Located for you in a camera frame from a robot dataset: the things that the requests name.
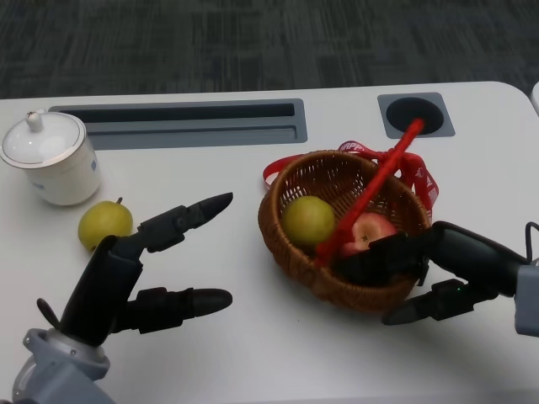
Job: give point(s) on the white ceramic cup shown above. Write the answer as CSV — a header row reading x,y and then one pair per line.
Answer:
x,y
67,181

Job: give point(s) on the red apple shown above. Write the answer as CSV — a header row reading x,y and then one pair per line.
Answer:
x,y
370,227

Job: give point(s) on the grey round cup holder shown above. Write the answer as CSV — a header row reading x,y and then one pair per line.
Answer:
x,y
438,113

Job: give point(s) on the red printed ribbon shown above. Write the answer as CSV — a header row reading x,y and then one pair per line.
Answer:
x,y
429,189

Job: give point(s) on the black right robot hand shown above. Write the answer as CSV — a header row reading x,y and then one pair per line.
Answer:
x,y
471,256

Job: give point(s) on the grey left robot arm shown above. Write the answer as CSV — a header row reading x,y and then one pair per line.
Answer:
x,y
54,374

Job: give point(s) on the yellow-green pear with stem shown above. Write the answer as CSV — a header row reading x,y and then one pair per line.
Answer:
x,y
103,221

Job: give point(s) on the white neighbouring table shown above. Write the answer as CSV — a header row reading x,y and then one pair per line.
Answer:
x,y
536,99

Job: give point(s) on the white cup lid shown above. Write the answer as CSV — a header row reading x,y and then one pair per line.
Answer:
x,y
42,141

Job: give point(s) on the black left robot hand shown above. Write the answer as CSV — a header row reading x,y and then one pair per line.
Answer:
x,y
101,286

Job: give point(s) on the grey table slot tray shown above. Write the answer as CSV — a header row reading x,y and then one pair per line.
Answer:
x,y
189,132

